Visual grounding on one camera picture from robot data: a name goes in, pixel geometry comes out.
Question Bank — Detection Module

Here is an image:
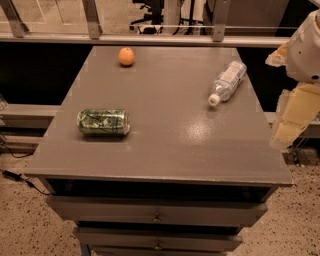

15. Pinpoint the black floor cable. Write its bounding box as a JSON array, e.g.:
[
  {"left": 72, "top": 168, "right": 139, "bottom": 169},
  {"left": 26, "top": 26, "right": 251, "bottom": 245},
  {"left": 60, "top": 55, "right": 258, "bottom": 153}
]
[{"left": 0, "top": 169, "right": 51, "bottom": 196}]

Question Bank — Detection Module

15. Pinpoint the orange fruit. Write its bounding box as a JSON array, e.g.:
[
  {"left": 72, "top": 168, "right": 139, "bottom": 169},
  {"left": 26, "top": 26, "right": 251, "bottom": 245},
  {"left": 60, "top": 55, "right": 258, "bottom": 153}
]
[{"left": 118, "top": 48, "right": 134, "bottom": 66}]

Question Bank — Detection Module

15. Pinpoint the metal railing frame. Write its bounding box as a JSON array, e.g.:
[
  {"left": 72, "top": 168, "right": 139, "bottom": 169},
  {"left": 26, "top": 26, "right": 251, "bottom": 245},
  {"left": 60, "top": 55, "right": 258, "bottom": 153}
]
[{"left": 0, "top": 0, "right": 288, "bottom": 48}]

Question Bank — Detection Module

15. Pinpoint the green soda can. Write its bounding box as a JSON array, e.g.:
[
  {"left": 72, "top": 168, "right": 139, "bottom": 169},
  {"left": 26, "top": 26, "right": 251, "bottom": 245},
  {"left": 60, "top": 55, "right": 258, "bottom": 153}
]
[{"left": 77, "top": 109, "right": 130, "bottom": 136}]

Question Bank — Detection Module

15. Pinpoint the grey drawer cabinet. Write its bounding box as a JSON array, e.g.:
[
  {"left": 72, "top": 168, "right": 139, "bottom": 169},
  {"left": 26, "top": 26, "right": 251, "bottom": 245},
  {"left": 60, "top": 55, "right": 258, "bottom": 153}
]
[{"left": 26, "top": 46, "right": 292, "bottom": 256}]

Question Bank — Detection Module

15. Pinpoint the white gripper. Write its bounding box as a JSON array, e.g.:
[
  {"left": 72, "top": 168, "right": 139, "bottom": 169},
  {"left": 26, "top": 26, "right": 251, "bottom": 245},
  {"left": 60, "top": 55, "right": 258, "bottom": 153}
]
[{"left": 265, "top": 11, "right": 320, "bottom": 150}]

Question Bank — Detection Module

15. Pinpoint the black office chair base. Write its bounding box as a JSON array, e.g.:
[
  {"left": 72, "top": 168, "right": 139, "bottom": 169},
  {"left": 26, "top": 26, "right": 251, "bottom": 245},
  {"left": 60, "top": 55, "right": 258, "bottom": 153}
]
[{"left": 129, "top": 0, "right": 164, "bottom": 35}]

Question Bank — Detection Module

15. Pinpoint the clear plastic water bottle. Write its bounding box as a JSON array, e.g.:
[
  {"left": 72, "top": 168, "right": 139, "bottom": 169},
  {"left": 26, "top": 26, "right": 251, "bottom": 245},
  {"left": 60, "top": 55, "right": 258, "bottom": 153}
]
[{"left": 208, "top": 61, "right": 247, "bottom": 107}]

